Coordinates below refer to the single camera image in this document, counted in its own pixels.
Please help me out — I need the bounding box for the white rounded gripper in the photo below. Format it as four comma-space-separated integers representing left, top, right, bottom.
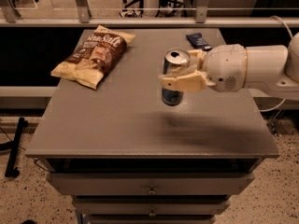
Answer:
158, 44, 247, 92

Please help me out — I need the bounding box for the silver blue redbull can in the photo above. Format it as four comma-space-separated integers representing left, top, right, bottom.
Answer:
161, 48, 191, 107

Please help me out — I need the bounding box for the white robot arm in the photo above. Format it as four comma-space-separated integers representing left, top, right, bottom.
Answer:
159, 34, 299, 100

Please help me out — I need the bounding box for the brown sea salt chip bag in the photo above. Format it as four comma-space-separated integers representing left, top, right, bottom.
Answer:
51, 25, 135, 90

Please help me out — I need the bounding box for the dark blue snack packet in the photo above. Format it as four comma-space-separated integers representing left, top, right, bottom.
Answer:
186, 33, 212, 51

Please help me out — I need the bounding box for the black office chair centre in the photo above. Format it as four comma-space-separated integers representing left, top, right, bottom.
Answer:
119, 0, 187, 18

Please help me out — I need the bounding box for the grey drawer cabinet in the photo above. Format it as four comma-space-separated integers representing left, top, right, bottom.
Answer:
27, 28, 278, 224

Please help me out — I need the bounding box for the top grey drawer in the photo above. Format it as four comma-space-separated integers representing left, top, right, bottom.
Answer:
47, 173, 254, 196

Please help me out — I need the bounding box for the grey drawer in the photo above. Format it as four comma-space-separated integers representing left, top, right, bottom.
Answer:
47, 173, 254, 196
73, 196, 230, 216

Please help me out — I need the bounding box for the black stand leg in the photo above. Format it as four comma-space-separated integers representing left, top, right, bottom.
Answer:
0, 118, 28, 178

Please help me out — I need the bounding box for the white cable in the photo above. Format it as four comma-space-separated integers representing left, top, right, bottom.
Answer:
258, 15, 294, 114

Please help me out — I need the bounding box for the metal railing frame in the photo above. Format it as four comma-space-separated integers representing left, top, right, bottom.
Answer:
0, 0, 299, 28

